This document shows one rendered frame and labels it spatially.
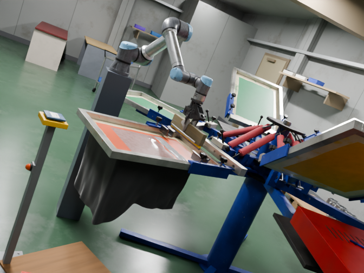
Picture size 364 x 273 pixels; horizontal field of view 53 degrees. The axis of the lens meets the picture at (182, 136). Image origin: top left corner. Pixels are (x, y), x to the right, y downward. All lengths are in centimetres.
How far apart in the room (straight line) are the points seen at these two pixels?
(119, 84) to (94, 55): 627
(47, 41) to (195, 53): 376
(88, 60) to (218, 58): 344
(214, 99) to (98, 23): 377
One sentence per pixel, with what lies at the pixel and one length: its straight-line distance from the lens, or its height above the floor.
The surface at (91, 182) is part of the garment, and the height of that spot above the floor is 67.
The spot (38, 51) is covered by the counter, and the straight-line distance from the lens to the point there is 836.
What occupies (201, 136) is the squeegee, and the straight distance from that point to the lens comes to 212.
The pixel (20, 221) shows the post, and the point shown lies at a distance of 230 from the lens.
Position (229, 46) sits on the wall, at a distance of 1013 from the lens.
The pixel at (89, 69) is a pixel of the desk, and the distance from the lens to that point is 894.
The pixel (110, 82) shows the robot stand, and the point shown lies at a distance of 264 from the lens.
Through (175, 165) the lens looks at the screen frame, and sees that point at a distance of 195.
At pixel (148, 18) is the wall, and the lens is 1064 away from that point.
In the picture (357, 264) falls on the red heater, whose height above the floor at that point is 110.
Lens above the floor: 156
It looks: 13 degrees down
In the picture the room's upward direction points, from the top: 23 degrees clockwise
